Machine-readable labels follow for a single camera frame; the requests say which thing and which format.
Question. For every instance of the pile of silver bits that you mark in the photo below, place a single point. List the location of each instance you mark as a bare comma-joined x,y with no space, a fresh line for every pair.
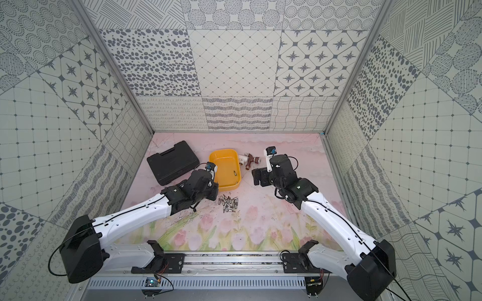
229,205

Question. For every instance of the white slotted cable duct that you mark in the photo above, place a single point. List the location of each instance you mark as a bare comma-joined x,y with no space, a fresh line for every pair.
198,283

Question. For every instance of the red and white valve fitting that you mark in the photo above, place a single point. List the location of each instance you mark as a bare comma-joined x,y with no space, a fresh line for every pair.
247,159

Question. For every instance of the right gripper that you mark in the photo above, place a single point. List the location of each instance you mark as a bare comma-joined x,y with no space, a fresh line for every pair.
263,173

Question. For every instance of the aluminium rail frame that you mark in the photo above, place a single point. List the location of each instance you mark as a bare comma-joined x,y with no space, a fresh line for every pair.
233,263

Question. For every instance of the yellow plastic storage box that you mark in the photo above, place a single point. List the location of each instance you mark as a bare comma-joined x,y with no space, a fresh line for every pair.
226,161

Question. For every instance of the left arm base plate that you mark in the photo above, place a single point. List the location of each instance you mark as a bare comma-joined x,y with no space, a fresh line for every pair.
167,263

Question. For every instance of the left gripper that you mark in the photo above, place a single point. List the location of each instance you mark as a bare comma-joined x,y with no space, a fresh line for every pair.
212,190

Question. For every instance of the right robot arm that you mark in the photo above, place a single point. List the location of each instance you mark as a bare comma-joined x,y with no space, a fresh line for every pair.
306,197

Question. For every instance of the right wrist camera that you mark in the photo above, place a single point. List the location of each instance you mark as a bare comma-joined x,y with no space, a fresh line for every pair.
270,152

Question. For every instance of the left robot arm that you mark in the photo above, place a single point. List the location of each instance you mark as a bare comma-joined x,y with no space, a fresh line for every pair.
84,249

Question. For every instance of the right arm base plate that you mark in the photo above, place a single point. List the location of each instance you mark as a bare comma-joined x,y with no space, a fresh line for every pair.
298,263

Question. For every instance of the black plastic tool case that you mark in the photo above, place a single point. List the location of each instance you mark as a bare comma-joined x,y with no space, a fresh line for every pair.
173,163

